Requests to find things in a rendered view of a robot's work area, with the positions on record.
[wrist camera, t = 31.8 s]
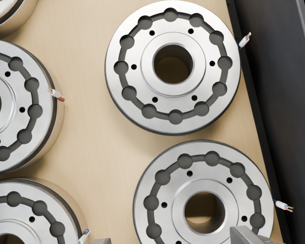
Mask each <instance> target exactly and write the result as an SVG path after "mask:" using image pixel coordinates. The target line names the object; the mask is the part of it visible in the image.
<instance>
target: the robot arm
mask: <svg viewBox="0 0 305 244"><path fill-rule="evenodd" d="M229 233H230V242H231V244H285V243H274V242H273V241H271V240H270V239H269V238H268V237H265V236H262V235H256V234H255V233H254V232H253V231H251V230H250V229H249V228H248V227H247V226H234V227H230V229H229ZM92 244H112V243H111V239H110V238H103V239H95V240H94V241H93V242H92Z"/></svg>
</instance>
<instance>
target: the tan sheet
mask: <svg viewBox="0 0 305 244"><path fill-rule="evenodd" d="M157 1H162V0H38V3H37V5H36V7H35V9H34V11H33V13H32V14H31V16H30V17H29V19H28V20H27V21H26V22H25V23H24V24H23V25H22V26H21V27H20V28H19V29H18V30H16V31H15V32H14V33H12V34H10V35H9V36H7V37H5V38H2V39H0V40H3V41H7V42H11V43H14V44H16V45H19V46H21V47H23V48H24V49H26V50H27V51H29V52H30V53H32V54H33V55H34V56H36V57H37V58H38V59H39V60H41V61H42V62H43V63H44V64H45V65H46V66H47V67H48V68H49V69H50V70H51V71H52V72H53V74H54V75H55V77H56V78H57V80H58V82H59V84H60V87H61V90H62V93H63V96H64V97H66V100H64V107H65V111H64V120H63V125H62V128H61V132H60V134H59V136H58V138H57V140H56V142H55V143H54V145H53V146H52V148H51V149H50V150H49V151H48V152H47V154H46V155H45V156H43V157H42V158H41V159H40V160H39V161H37V162H36V163H34V164H33V165H31V166H29V167H27V168H25V169H22V170H19V171H16V172H11V173H6V174H0V181H2V180H7V179H11V178H16V177H36V178H41V179H45V180H48V181H50V182H53V183H55V184H57V185H58V186H60V187H61V188H63V189H64V190H65V191H67V192H68V193H69V194H70V195H71V196H72V197H73V198H74V199H75V201H76V202H77V203H78V205H79V206H80V208H81V210H82V211H83V214H84V216H85V218H86V221H87V225H88V229H89V230H91V233H90V234H89V238H90V244H92V242H93V241H94V240H95V239H103V238H110V239H111V243H112V244H140V242H139V240H138V238H137V235H136V232H135V228H134V223H133V215H132V206H133V198H134V193H135V189H136V186H137V183H138V181H139V179H140V177H141V175H142V173H143V171H144V169H145V168H146V167H147V165H148V164H149V163H150V162H151V161H152V160H153V159H154V158H155V157H156V156H157V155H158V154H159V153H160V152H162V151H163V150H165V149H167V148H169V147H171V146H173V145H175V144H178V143H181V142H185V141H190V140H198V139H206V140H214V141H219V142H223V143H226V144H228V145H230V146H232V147H234V148H236V149H238V150H240V151H241V152H243V153H244V154H245V155H247V156H248V157H249V158H250V159H251V160H252V161H253V162H254V163H255V164H256V165H257V166H258V168H259V169H260V170H261V172H262V174H263V175H264V177H265V179H266V181H267V183H268V186H269V188H270V185H269V181H268V176H267V172H266V168H265V164H264V160H263V156H262V152H261V147H260V143H259V138H258V134H257V130H256V126H255V122H254V117H253V113H252V109H251V105H250V101H249V97H248V93H247V89H246V84H245V80H244V75H243V71H242V68H241V78H240V83H239V87H238V90H237V93H236V95H235V97H234V99H233V101H232V103H231V104H230V106H229V107H228V109H227V110H226V111H225V113H224V114H223V115H222V116H221V117H220V118H219V119H218V120H216V121H215V122H214V123H212V124H211V125H209V126H207V127H206V128H204V129H202V130H199V131H197V132H195V133H192V134H189V135H185V136H180V137H163V136H157V135H154V134H151V133H148V132H145V131H143V130H141V129H140V128H138V127H136V126H135V125H133V124H132V123H131V122H130V121H128V120H127V118H126V117H124V115H123V114H122V113H121V112H120V111H119V110H118V108H117V107H116V105H115V104H114V102H113V101H112V99H111V97H110V94H109V92H108V89H107V85H106V80H105V72H104V65H105V56H106V52H107V48H108V45H109V42H110V40H111V38H112V36H113V34H114V32H115V31H116V29H117V28H118V26H119V25H120V24H121V23H122V22H123V21H124V20H125V19H126V18H127V17H128V16H129V15H130V14H131V13H133V12H134V11H136V10H137V9H139V8H141V7H143V6H145V5H148V4H150V3H153V2H157ZM184 1H189V2H192V3H195V4H198V5H200V6H203V7H205V8H206V9H208V10H210V11H211V12H213V13H214V14H215V15H217V16H218V17H219V18H220V19H221V20H222V21H223V22H224V23H225V24H226V25H227V27H228V28H229V30H230V31H231V33H232V35H233V36H234V34H233V30H232V25H231V21H230V17H229V12H228V8H227V4H226V0H184ZM154 70H155V73H156V74H157V76H158V77H159V78H160V79H161V80H163V81H164V82H166V83H171V84H176V83H180V82H183V81H184V80H186V79H187V78H188V69H187V66H186V65H185V63H184V62H183V61H182V60H180V59H178V58H175V57H168V58H164V59H162V60H161V61H160V62H159V63H158V64H157V65H156V67H155V69H154ZM216 207H217V204H216V199H215V197H214V195H213V194H212V193H209V192H201V193H197V194H195V195H193V196H192V197H191V198H190V199H189V200H188V202H187V204H186V206H185V210H184V216H185V217H186V218H187V219H188V220H189V221H191V222H194V223H204V222H207V221H208V220H210V219H211V218H212V217H213V215H214V214H215V211H216Z"/></svg>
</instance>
